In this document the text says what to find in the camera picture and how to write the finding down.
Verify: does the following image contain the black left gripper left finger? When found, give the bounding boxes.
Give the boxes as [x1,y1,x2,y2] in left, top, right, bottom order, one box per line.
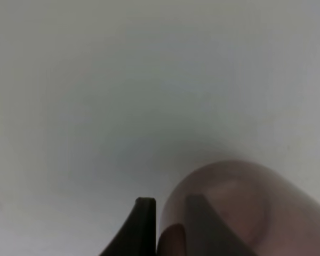
[100,197,156,256]

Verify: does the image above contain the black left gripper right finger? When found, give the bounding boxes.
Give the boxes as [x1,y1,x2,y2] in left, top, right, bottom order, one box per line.
[185,195,255,256]

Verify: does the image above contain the translucent pink plastic cup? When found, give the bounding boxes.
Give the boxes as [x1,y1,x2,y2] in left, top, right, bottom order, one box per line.
[157,161,320,255]

